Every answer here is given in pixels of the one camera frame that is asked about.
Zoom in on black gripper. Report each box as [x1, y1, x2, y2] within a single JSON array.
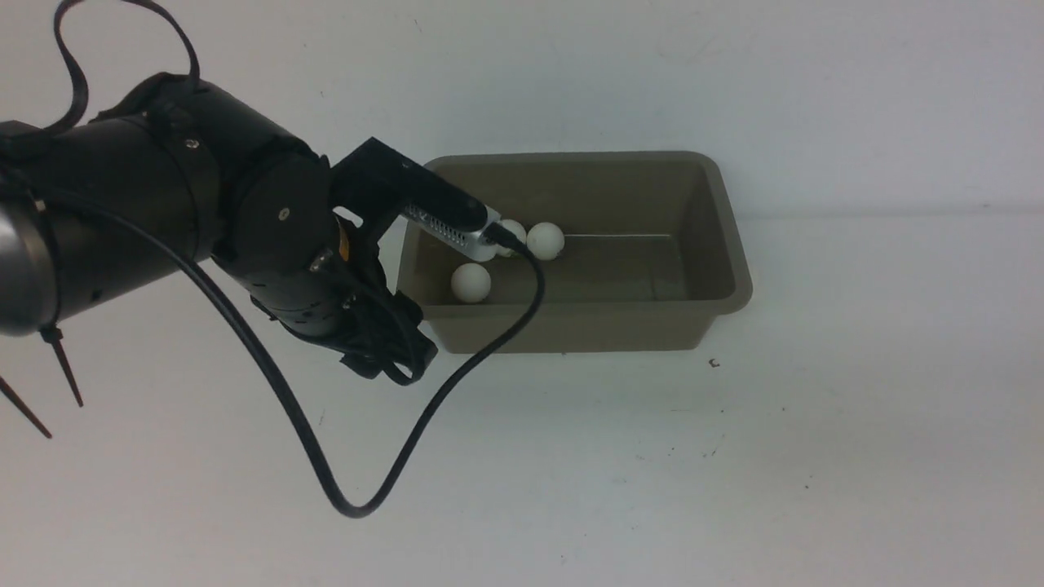
[[253, 229, 437, 384]]

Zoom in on white ping-pong ball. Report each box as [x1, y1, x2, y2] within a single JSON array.
[[526, 222, 566, 261], [494, 218, 528, 258], [450, 263, 492, 304]]

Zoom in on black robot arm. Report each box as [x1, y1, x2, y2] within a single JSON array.
[[2, 73, 436, 384]]

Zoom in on tan plastic storage bin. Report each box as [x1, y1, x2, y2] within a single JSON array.
[[429, 150, 753, 354]]

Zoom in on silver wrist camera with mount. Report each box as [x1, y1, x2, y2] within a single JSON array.
[[329, 138, 500, 263]]

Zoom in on black camera cable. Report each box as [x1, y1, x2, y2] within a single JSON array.
[[0, 0, 546, 519]]

